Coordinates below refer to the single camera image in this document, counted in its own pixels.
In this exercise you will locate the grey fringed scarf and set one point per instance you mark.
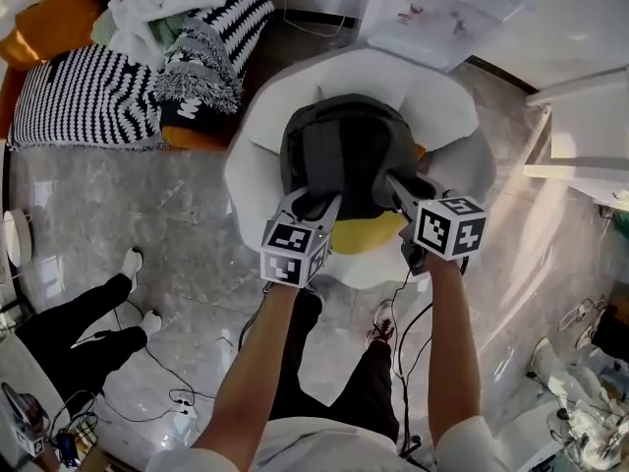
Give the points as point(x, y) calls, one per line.
point(201, 67)

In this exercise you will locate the white washbasin cabinet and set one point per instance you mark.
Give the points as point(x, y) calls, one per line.
point(589, 135)

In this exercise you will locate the white round stool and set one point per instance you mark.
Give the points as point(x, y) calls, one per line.
point(19, 239)

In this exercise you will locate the white power strip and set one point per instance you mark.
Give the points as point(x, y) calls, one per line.
point(189, 416)

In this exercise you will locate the blue handheld device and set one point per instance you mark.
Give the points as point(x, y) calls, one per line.
point(66, 448)

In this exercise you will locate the light green garment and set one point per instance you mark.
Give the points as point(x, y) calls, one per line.
point(164, 32)

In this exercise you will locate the small orange cushion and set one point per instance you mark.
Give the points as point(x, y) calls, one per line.
point(363, 234)

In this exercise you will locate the white crumpled sheet pile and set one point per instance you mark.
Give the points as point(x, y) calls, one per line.
point(589, 411)

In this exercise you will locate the person's white t-shirt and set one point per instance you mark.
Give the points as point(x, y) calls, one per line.
point(319, 445)

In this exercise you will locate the white round armchair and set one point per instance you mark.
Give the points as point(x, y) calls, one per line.
point(275, 116)

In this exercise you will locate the black bag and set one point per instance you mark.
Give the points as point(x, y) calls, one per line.
point(614, 337)

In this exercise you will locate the black white striped blanket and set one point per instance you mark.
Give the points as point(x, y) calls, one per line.
point(78, 101)

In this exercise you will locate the teal bag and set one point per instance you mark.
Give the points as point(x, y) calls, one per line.
point(621, 224)

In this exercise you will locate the orange couch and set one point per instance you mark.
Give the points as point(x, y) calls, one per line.
point(196, 140)

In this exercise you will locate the person's left forearm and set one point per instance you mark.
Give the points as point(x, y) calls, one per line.
point(245, 362)

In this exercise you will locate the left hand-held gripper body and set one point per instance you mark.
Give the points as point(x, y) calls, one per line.
point(290, 253)

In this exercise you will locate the person's right forearm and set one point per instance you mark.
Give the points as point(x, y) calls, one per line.
point(452, 342)

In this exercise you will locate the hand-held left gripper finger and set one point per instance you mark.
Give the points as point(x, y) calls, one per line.
point(333, 214)
point(296, 202)

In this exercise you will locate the person's black trousers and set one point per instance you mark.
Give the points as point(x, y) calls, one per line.
point(363, 386)

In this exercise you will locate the person's right shoe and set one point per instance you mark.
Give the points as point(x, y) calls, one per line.
point(381, 322)

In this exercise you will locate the black backpack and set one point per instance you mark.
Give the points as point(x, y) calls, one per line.
point(354, 135)

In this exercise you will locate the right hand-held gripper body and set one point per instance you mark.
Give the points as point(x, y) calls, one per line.
point(449, 229)

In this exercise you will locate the white water dispenser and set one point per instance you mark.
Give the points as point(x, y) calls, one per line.
point(442, 22)

